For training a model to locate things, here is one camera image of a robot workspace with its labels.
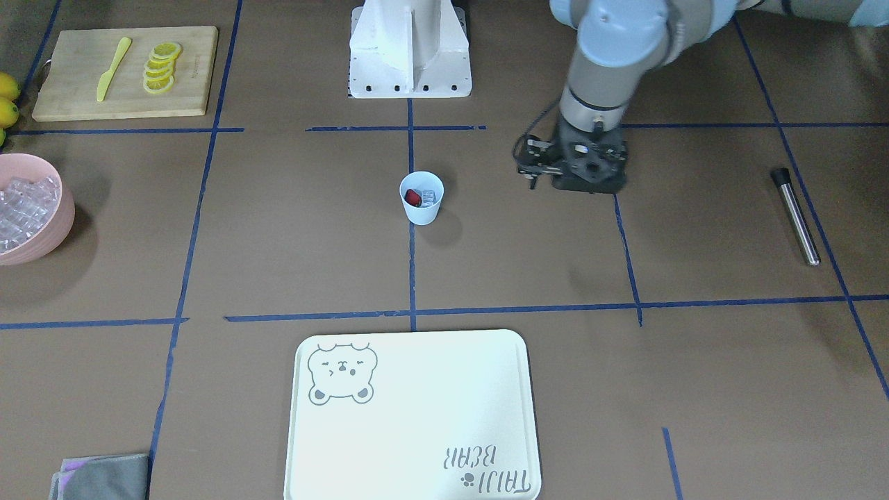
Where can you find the grey folded cloth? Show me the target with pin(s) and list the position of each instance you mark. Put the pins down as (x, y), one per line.
(121, 476)

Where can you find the lemon slices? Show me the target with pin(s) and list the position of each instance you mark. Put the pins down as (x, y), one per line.
(158, 75)

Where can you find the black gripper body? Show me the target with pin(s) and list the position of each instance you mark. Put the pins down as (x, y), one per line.
(536, 157)

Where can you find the wooden cutting board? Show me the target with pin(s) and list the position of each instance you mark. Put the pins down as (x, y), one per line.
(80, 57)

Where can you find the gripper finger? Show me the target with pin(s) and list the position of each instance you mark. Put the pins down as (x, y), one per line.
(533, 172)
(538, 151)

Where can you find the pink bowl of ice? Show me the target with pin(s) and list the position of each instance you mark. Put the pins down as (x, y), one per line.
(38, 210)

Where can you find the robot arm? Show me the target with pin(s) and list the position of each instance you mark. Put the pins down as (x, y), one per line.
(617, 43)

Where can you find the whole lemon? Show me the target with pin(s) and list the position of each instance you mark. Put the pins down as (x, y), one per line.
(9, 87)
(9, 113)

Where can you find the steel muddler rod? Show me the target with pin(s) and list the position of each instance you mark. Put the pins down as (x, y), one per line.
(781, 178)

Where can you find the yellow plastic knife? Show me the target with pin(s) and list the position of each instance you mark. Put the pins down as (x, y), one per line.
(106, 78)

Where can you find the white bear serving tray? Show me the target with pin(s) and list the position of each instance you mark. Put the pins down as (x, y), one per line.
(413, 415)

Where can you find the red strawberry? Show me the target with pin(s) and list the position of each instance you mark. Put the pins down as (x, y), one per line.
(413, 198)

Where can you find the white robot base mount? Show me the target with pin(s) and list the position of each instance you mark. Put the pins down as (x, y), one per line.
(409, 50)

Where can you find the light blue plastic cup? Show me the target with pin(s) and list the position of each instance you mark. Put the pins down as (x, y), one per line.
(418, 181)

